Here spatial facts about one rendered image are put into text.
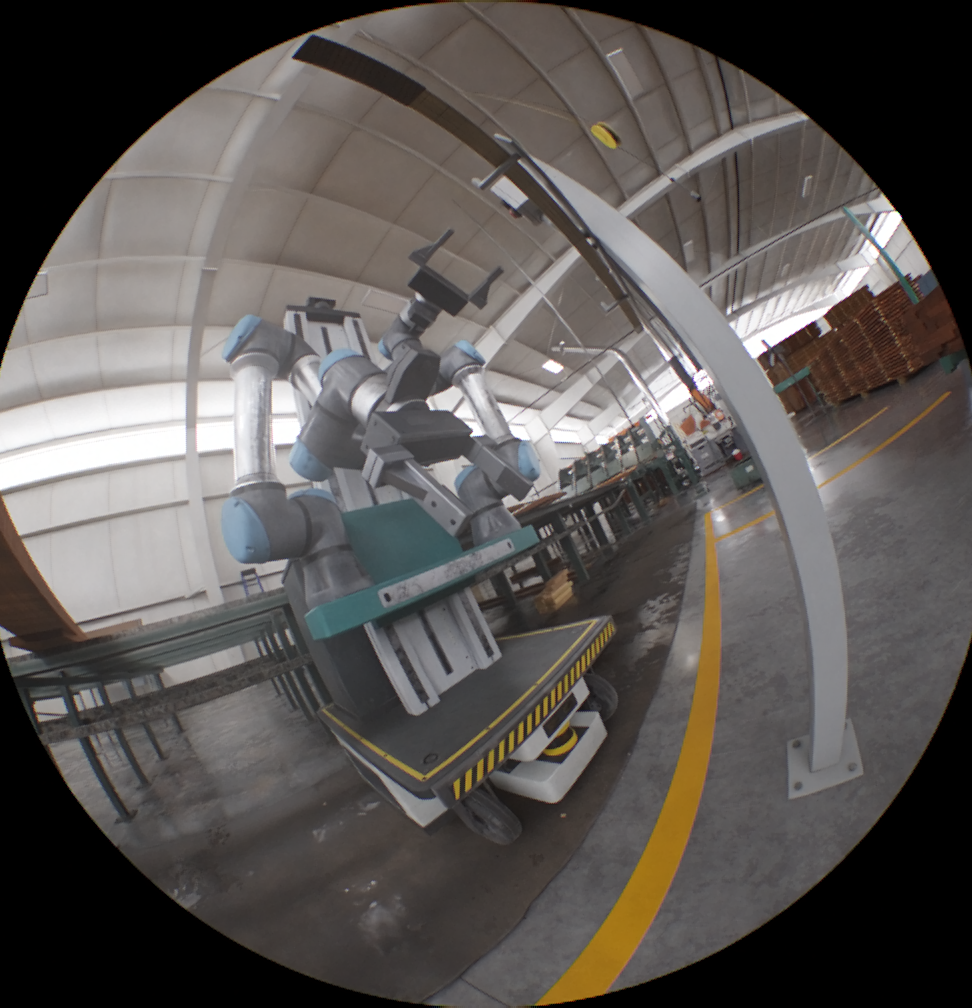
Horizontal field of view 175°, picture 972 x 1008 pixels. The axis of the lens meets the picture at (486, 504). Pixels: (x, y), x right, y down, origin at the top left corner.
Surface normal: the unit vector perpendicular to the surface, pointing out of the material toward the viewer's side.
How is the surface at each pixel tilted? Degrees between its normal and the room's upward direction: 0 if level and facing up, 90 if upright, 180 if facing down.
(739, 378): 90
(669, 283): 90
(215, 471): 86
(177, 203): 173
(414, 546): 90
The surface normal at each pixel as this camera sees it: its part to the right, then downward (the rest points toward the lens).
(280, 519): 0.90, -0.29
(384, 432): -0.51, 0.24
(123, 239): 0.42, 0.90
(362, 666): 0.63, -0.40
